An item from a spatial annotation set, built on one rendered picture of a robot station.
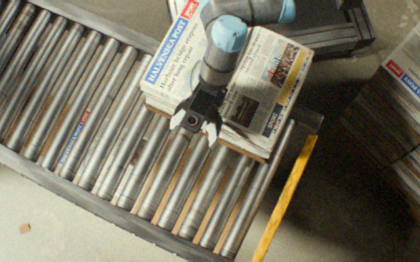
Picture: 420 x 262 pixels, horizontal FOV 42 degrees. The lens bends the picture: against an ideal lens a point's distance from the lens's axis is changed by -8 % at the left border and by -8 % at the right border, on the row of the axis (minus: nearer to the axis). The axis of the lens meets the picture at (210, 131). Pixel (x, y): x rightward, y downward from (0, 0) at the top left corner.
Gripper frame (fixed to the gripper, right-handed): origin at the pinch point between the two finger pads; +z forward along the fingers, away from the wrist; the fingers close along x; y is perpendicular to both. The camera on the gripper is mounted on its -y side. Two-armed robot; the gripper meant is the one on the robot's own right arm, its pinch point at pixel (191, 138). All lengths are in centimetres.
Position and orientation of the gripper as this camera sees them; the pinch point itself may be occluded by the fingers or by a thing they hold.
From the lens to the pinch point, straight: 146.9
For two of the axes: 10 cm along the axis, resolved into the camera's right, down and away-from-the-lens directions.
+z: -2.5, 6.6, 7.1
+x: -9.0, -4.2, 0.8
